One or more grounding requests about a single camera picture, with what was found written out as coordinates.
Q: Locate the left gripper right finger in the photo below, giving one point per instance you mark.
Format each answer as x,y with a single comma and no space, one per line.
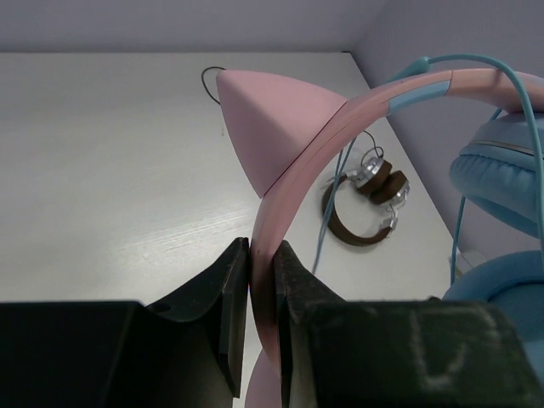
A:
480,345

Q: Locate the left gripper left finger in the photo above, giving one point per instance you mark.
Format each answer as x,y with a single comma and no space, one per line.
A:
183,350

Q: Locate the blue pink cat-ear headphones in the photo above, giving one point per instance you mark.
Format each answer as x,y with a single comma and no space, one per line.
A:
285,132

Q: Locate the brown silver headphones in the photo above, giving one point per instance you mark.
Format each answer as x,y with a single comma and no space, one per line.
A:
381,186

